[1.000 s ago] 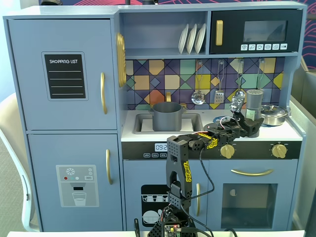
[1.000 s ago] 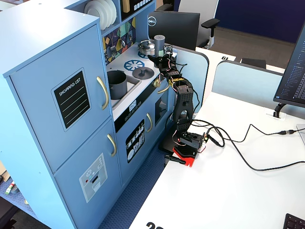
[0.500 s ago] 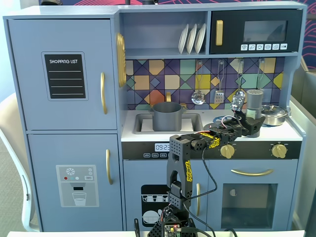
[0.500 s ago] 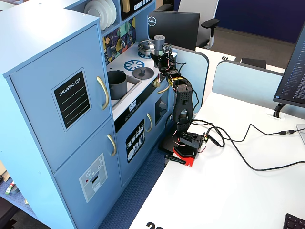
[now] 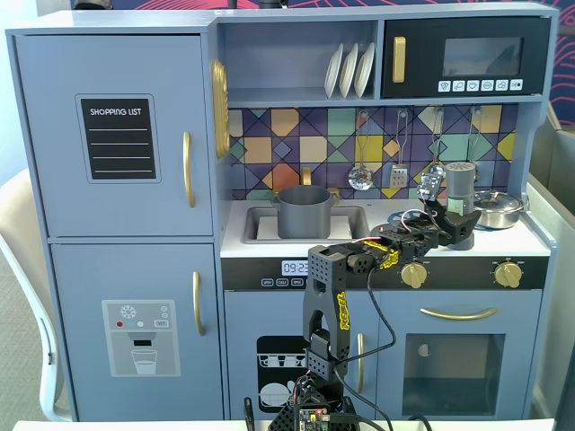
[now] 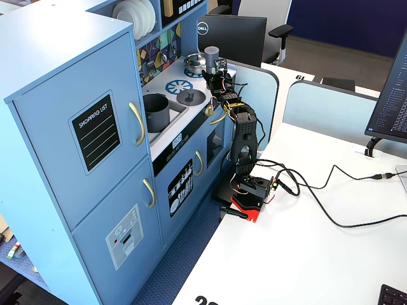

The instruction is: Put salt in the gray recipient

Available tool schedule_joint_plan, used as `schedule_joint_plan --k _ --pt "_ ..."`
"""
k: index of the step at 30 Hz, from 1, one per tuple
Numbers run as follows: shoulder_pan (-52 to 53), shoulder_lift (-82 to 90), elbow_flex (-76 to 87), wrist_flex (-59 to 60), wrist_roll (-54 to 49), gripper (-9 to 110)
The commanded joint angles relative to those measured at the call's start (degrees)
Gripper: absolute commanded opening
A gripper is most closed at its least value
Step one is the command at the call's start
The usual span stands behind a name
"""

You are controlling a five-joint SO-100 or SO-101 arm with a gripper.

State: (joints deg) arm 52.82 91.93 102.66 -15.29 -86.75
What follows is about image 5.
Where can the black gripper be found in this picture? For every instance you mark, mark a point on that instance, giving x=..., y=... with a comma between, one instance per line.
x=459, y=230

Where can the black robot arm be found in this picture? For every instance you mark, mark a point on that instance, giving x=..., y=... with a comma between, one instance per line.
x=323, y=269

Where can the steel pan with lid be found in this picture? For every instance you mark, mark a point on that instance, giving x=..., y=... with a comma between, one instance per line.
x=501, y=211

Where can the steel ladle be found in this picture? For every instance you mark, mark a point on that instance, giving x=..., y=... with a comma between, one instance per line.
x=436, y=167

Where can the gold stove knob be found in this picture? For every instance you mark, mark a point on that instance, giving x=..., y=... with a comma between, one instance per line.
x=507, y=275
x=414, y=275

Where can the steel slotted spatula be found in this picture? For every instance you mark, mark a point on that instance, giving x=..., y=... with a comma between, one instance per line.
x=399, y=177

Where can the steel skimmer spoon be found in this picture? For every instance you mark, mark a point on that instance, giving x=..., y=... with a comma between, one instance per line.
x=360, y=178

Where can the blue oven door with window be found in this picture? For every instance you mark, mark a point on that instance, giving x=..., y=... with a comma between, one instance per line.
x=521, y=323

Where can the gray cooking pot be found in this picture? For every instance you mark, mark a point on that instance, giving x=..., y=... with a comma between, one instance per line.
x=303, y=215

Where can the gold toy faucet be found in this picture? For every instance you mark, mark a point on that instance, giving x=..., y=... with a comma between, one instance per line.
x=306, y=176

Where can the black toy microwave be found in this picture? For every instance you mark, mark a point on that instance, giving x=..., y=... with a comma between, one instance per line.
x=422, y=54

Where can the white plate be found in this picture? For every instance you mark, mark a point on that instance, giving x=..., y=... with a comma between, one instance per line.
x=348, y=72
x=333, y=72
x=365, y=69

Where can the gray toy sink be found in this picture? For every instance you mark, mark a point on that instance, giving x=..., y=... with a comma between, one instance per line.
x=250, y=224

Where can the blue dishwasher door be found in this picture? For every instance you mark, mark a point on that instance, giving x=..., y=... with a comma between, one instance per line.
x=242, y=314

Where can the robot controller board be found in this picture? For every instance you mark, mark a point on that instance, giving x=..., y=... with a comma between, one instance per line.
x=314, y=416

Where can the gold toy telephone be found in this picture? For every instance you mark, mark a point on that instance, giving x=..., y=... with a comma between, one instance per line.
x=220, y=112

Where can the black table clamp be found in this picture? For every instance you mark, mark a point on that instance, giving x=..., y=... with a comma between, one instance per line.
x=248, y=413

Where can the blue toy kitchen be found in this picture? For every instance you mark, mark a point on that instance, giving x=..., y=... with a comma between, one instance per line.
x=135, y=251

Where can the fridge door with ice dispenser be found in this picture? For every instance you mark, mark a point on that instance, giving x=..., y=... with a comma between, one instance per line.
x=81, y=278

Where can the fridge door with shopping list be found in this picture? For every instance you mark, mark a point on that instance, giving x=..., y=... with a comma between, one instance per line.
x=54, y=179

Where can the white plastic chair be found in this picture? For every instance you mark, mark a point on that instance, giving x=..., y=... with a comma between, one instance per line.
x=18, y=215

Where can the small wrist camera board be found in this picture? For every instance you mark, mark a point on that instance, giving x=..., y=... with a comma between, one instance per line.
x=429, y=184

